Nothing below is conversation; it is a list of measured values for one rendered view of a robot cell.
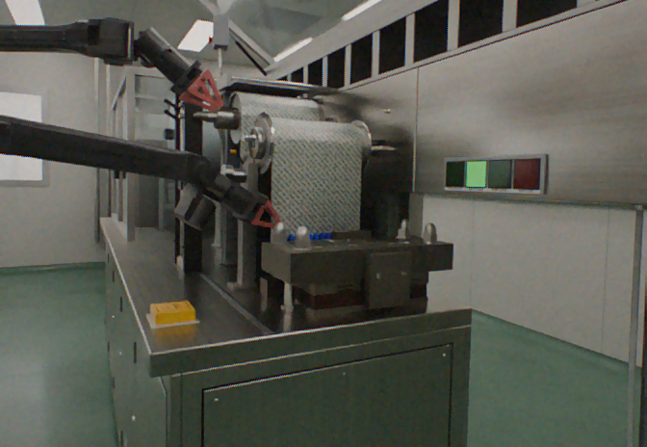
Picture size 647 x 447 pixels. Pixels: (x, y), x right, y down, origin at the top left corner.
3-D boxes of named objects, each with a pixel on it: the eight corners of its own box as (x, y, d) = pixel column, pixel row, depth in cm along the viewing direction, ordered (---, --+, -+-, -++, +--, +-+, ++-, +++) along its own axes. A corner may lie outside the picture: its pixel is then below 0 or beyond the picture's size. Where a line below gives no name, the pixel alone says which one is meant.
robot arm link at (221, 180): (211, 164, 96) (203, 166, 101) (194, 193, 94) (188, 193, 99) (239, 181, 99) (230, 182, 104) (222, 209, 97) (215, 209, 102)
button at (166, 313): (150, 316, 89) (150, 303, 88) (188, 312, 92) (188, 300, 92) (155, 327, 82) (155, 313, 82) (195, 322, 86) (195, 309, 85)
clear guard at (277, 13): (177, -22, 182) (178, -23, 182) (274, 65, 202) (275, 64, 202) (274, -229, 89) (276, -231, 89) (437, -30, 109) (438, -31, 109)
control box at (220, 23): (207, 49, 161) (207, 19, 160) (226, 51, 163) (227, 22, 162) (208, 43, 154) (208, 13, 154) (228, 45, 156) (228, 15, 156)
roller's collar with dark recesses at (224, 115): (212, 129, 132) (213, 107, 132) (233, 131, 135) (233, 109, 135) (218, 127, 127) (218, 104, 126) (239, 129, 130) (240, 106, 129)
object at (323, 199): (271, 247, 106) (271, 166, 105) (358, 242, 117) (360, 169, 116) (271, 247, 106) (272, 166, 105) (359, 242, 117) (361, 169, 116)
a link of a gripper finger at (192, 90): (214, 116, 97) (178, 83, 94) (206, 119, 104) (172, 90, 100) (234, 92, 99) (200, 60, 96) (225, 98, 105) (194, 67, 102)
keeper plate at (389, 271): (364, 306, 95) (365, 253, 94) (403, 302, 99) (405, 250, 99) (371, 310, 92) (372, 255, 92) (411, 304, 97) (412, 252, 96)
